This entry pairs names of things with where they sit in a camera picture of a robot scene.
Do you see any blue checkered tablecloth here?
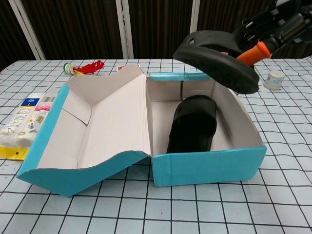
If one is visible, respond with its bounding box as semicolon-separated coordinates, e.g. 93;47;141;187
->
0;58;312;234

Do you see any black rubber slipper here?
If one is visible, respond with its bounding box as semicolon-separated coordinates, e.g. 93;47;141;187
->
166;94;218;154
172;30;260;94

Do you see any red yellow feather shuttlecock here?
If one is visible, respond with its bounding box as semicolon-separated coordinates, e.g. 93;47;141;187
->
63;60;105;77

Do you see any small white jar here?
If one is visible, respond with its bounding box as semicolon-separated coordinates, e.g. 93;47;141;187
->
263;70;285;91

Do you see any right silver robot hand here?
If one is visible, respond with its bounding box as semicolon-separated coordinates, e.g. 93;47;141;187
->
231;0;312;67

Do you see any light blue shoe box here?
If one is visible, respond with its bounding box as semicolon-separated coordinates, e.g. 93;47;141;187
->
16;64;267;197

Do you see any white tissue pack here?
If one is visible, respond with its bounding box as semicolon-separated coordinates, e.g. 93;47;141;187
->
0;92;57;161

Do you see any red blue postcard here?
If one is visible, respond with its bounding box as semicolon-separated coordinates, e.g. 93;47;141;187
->
117;64;141;72

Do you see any white screen frame post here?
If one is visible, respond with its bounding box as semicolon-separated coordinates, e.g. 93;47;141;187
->
8;0;46;60
115;0;134;59
191;0;208;35

